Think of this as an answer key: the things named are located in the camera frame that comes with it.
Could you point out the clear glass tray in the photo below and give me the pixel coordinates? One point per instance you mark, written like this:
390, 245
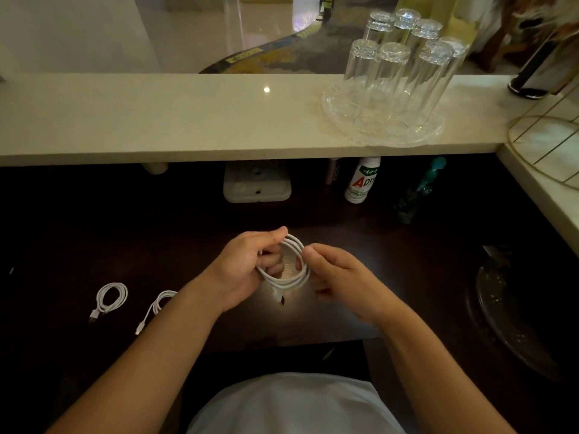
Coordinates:
429, 133

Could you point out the person's right hand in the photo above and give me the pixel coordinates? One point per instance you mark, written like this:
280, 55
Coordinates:
353, 284

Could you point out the white socket box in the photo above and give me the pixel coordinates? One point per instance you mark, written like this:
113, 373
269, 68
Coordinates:
257, 185

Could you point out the black post with yellow label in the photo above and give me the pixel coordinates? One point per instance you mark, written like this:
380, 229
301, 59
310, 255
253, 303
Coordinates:
325, 4

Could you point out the light wooden stick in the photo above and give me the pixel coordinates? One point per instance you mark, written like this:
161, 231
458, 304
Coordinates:
332, 171

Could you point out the person's left forearm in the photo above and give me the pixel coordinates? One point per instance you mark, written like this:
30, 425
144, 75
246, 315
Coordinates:
144, 370

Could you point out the yellow covered chair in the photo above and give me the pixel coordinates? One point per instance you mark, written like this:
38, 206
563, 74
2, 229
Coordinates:
459, 31

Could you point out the white round ledge support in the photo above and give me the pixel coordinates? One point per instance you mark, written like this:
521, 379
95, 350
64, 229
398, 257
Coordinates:
155, 168

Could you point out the teal plastic bottle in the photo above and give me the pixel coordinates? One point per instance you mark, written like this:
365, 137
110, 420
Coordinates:
429, 173

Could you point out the cream stone counter ledge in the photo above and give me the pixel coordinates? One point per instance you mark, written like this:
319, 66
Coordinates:
135, 117

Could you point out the person's left hand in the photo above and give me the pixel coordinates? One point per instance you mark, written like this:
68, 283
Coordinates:
230, 275

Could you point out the white bottle red green label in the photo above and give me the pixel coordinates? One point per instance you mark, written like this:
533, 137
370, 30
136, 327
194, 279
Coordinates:
362, 185

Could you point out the person's right forearm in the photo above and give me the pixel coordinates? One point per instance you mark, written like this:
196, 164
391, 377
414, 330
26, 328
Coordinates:
439, 379

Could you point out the group of upturned clear glasses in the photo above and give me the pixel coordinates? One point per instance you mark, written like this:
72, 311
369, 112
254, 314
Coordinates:
398, 72

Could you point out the clear sign stand black base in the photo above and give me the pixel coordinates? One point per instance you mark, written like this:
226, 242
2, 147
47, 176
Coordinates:
527, 88

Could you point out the round metal dish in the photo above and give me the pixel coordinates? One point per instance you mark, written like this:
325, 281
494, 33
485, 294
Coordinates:
502, 311

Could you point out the person's white shirt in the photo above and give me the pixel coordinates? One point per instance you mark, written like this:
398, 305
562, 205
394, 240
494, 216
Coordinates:
294, 406

